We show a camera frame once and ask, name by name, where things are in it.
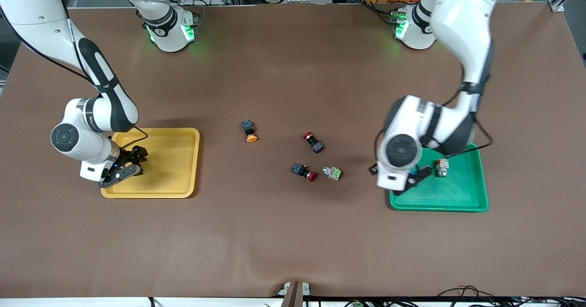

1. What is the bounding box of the yellow push button switch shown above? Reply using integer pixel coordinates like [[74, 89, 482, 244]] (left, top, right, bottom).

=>
[[242, 120, 258, 143]]

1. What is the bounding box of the yellow plastic tray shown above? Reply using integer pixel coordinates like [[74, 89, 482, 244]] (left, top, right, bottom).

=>
[[101, 128, 201, 199]]

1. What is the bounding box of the green plastic tray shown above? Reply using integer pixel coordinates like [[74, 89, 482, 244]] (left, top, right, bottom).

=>
[[388, 142, 489, 213]]

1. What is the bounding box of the brown table mat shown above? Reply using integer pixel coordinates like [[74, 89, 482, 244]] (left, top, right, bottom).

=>
[[0, 3, 586, 298]]

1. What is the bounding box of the brown tapered bar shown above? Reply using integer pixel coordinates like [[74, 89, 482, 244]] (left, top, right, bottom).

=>
[[281, 281, 304, 307]]

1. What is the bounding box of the red push button switch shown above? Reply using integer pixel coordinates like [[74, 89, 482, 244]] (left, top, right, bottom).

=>
[[303, 132, 325, 154], [292, 162, 316, 182]]

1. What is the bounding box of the black cable bundle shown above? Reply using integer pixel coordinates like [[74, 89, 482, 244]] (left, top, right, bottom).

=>
[[437, 285, 586, 307]]

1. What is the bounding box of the white table edge bracket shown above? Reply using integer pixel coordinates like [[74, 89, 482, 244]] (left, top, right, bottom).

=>
[[277, 281, 312, 297]]

